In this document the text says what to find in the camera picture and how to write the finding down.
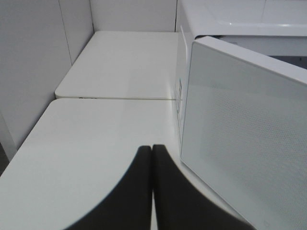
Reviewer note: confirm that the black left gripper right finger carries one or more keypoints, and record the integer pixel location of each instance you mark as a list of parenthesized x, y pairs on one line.
[(179, 205)]

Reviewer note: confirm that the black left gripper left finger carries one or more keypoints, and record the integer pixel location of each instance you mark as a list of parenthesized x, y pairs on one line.
[(129, 205)]

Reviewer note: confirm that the white microwave door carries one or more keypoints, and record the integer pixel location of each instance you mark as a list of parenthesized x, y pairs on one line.
[(245, 132)]

